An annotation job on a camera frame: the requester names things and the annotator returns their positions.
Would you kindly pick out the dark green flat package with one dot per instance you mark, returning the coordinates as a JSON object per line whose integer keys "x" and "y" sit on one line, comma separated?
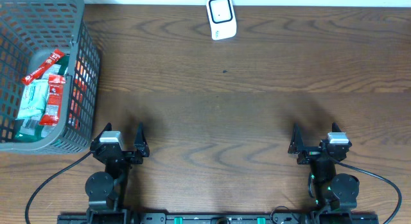
{"x": 29, "y": 130}

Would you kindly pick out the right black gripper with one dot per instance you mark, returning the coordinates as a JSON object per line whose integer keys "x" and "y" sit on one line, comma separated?
{"x": 297, "y": 146}

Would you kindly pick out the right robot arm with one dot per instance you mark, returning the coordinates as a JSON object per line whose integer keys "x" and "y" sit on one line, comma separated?
{"x": 335, "y": 194}

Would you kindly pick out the red stick sachet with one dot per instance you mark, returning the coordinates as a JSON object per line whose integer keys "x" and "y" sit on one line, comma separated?
{"x": 49, "y": 61}

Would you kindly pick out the grey plastic mesh basket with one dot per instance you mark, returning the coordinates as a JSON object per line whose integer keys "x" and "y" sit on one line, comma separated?
{"x": 30, "y": 31}

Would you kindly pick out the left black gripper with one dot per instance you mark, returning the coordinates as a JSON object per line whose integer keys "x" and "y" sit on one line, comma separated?
{"x": 146, "y": 149}

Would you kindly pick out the light green wipes pack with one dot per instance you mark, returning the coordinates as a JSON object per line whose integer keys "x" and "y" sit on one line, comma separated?
{"x": 34, "y": 99}

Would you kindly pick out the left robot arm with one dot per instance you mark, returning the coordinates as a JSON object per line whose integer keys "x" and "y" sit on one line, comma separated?
{"x": 106, "y": 189}

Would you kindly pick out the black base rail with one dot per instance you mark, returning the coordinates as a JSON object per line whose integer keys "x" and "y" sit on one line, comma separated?
{"x": 161, "y": 218}

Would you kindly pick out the red snack bag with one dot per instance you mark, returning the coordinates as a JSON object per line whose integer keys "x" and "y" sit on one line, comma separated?
{"x": 52, "y": 112}

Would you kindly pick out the white barcode scanner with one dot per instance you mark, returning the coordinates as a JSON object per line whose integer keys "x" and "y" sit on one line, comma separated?
{"x": 222, "y": 19}

